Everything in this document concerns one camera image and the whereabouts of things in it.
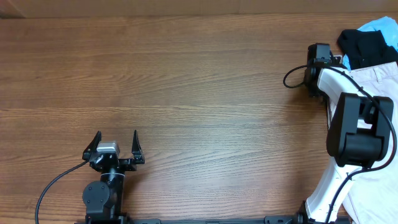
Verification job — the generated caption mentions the beige shorts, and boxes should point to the beige shorts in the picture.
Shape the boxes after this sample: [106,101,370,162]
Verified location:
[343,62,397,223]

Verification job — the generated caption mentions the light blue garment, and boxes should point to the light blue garment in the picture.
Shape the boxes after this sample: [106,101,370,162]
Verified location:
[343,16,397,70]

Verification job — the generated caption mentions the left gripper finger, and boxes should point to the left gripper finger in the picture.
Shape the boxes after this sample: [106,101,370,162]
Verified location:
[82,131,102,161]
[131,130,142,156]

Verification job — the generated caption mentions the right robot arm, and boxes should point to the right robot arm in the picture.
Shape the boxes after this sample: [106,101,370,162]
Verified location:
[303,44,396,223]

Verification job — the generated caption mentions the black garment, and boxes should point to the black garment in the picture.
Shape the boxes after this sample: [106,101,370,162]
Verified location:
[338,29,397,70]

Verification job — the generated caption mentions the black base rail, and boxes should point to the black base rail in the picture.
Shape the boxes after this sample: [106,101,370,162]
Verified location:
[94,215,321,224]

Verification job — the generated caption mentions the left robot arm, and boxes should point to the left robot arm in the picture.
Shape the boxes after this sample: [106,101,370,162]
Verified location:
[82,131,145,223]

